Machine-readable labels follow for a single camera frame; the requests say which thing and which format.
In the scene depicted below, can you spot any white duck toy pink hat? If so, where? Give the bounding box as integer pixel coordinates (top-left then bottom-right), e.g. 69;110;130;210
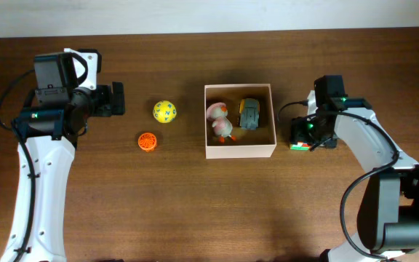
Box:
206;102;236;143

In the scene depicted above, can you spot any multicoloured puzzle cube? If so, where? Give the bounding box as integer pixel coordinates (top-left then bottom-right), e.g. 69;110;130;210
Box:
290;142;311;151

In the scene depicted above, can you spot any grey and yellow toy truck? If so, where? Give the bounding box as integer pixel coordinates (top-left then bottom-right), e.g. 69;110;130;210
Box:
239;98;260;130

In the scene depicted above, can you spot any yellow ball with blue letters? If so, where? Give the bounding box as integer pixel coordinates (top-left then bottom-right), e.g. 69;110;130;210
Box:
153;100;177;124

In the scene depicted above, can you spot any orange ribbed round toy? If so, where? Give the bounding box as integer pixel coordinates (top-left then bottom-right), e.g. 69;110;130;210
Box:
137;132;157;152

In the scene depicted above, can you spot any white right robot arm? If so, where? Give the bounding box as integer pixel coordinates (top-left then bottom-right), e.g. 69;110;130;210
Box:
290;75;419;262

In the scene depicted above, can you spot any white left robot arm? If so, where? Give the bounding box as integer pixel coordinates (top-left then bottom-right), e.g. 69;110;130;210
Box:
1;48;125;261

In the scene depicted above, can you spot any pink cardboard box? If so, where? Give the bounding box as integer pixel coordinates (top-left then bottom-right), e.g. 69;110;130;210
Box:
204;84;277;159

